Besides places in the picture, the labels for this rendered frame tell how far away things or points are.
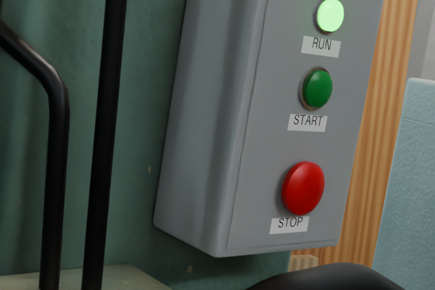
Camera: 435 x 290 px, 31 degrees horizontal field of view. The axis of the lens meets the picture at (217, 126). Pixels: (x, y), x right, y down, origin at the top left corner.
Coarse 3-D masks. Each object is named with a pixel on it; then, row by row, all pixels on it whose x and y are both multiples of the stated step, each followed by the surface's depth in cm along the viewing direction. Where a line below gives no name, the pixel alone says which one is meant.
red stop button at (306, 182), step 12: (300, 168) 42; (312, 168) 42; (288, 180) 42; (300, 180) 42; (312, 180) 43; (324, 180) 44; (288, 192) 42; (300, 192) 42; (312, 192) 43; (288, 204) 42; (300, 204) 42; (312, 204) 43
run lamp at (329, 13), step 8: (320, 0) 42; (328, 0) 42; (336, 0) 42; (320, 8) 41; (328, 8) 41; (336, 8) 42; (320, 16) 41; (328, 16) 41; (336, 16) 42; (320, 24) 42; (328, 24) 42; (336, 24) 42; (328, 32) 42
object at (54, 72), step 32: (0, 32) 38; (32, 64) 37; (64, 96) 37; (64, 128) 37; (96, 128) 37; (64, 160) 38; (96, 160) 37; (64, 192) 38; (96, 192) 37; (96, 224) 38; (96, 256) 38; (96, 288) 38
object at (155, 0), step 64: (0, 0) 40; (64, 0) 39; (128, 0) 41; (0, 64) 40; (64, 64) 40; (128, 64) 42; (0, 128) 40; (128, 128) 43; (0, 192) 40; (128, 192) 44; (0, 256) 40; (64, 256) 42; (128, 256) 45; (192, 256) 48; (256, 256) 52
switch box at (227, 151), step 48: (192, 0) 43; (240, 0) 40; (288, 0) 40; (192, 48) 43; (240, 48) 40; (288, 48) 41; (192, 96) 43; (240, 96) 40; (288, 96) 42; (336, 96) 44; (192, 144) 42; (240, 144) 40; (288, 144) 42; (336, 144) 45; (192, 192) 42; (240, 192) 41; (336, 192) 46; (192, 240) 42; (240, 240) 41; (288, 240) 44; (336, 240) 47
